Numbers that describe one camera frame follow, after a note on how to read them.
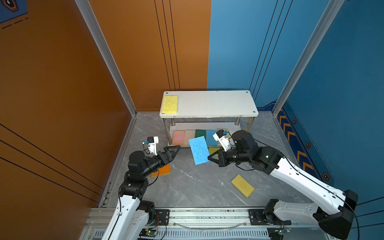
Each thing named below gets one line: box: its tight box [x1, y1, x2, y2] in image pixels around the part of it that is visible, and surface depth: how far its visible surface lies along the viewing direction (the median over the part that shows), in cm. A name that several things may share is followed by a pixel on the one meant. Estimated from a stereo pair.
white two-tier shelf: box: [159, 90, 259, 147], surface depth 81 cm
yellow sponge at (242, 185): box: [230, 174, 255, 199], surface depth 84 cm
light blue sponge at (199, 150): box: [188, 136, 211, 166], surface depth 68 cm
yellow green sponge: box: [162, 95, 178, 114], surface depth 77 cm
